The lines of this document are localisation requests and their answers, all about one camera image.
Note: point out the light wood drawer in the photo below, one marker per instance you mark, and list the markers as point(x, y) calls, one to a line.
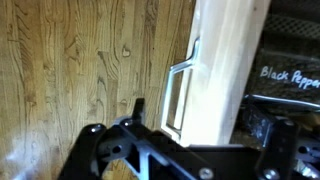
point(220, 66)

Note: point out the black mesh organizer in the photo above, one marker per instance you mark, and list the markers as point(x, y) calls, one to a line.
point(293, 25)

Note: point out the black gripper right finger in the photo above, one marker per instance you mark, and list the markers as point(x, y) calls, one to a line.
point(260, 124)

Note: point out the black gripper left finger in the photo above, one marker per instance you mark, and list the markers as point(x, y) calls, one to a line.
point(138, 108)

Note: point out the black pepper jar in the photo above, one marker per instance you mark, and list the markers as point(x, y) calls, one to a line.
point(286, 63)

